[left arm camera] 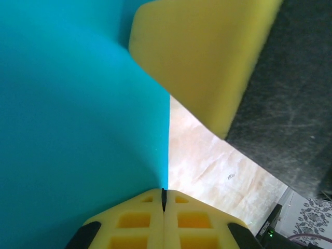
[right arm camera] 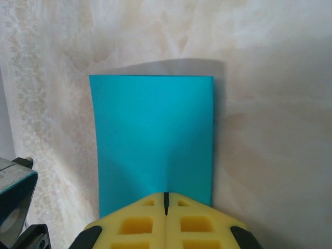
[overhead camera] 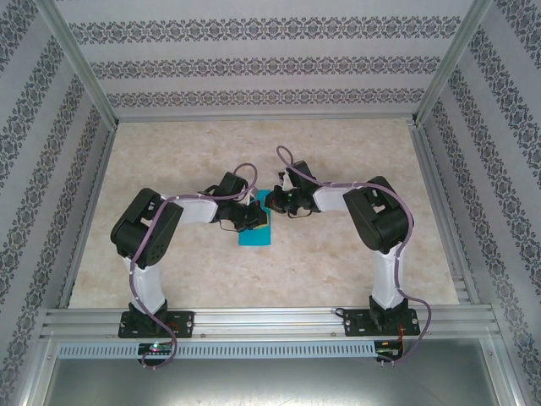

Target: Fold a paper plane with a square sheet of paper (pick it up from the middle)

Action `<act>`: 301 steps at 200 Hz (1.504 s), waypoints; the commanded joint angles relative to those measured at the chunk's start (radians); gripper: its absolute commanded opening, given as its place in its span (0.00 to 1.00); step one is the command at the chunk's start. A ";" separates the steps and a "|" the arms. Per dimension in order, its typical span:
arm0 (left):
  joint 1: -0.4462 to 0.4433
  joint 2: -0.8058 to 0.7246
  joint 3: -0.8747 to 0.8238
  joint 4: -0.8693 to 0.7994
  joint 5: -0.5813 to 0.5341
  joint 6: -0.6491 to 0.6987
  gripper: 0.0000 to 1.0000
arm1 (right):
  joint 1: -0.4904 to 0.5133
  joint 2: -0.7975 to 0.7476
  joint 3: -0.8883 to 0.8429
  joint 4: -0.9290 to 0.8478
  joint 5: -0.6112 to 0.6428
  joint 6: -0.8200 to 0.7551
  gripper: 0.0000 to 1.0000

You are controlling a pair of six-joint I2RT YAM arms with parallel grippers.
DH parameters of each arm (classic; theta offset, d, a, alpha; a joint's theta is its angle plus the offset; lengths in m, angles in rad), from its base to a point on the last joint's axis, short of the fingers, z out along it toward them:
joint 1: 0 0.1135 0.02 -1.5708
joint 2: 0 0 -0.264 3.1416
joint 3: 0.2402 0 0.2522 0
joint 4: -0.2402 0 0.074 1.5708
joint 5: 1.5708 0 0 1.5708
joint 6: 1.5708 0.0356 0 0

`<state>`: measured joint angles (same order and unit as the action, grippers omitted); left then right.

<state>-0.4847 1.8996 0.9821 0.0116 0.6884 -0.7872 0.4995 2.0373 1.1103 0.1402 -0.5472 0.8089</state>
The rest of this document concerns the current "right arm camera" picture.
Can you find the blue square paper sheet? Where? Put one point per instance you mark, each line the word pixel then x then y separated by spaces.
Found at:
pixel 155 135

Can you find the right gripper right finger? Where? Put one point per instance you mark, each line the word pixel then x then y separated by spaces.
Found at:
pixel 205 225

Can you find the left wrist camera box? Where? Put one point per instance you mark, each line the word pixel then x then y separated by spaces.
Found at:
pixel 15 192

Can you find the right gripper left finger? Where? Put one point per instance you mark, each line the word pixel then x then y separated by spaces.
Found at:
pixel 129 225

